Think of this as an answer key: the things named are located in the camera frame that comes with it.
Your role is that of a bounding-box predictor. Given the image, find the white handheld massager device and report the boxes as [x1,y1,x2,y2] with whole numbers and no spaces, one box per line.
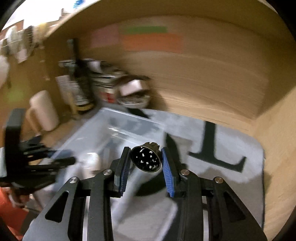
[82,152,102,179]

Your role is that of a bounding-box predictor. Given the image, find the clear plastic storage bin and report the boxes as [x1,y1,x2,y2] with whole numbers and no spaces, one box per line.
[36,108,178,240]

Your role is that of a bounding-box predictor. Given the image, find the person's hand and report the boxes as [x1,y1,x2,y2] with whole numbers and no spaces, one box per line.
[3,187,30,208]

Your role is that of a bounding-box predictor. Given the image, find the beige pink mug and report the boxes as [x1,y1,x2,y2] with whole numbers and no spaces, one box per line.
[26,90,60,133]

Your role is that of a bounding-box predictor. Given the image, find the grey black patterned mat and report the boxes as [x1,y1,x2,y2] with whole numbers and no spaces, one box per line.
[34,107,265,241]

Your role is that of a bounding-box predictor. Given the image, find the handwritten white note sheet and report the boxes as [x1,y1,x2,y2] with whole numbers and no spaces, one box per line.
[55,75,75,106]

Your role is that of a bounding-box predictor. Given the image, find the bowl of beads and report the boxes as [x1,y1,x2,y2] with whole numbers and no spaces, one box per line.
[117,93,151,109]

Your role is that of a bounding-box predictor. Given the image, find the dark wine bottle elephant label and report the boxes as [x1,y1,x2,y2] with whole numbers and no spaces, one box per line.
[67,38,95,114]

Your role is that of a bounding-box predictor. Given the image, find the stack of books and papers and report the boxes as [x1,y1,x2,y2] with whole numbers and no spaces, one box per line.
[87,59,151,103]

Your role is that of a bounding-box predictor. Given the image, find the pink sticky note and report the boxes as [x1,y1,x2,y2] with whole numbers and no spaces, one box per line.
[90,24,119,48]

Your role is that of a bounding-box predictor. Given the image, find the green sticky note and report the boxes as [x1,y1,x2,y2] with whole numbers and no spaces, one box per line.
[120,26,168,35]

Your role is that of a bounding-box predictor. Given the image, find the orange sticky note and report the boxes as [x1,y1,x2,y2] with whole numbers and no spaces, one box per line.
[120,33,184,53]

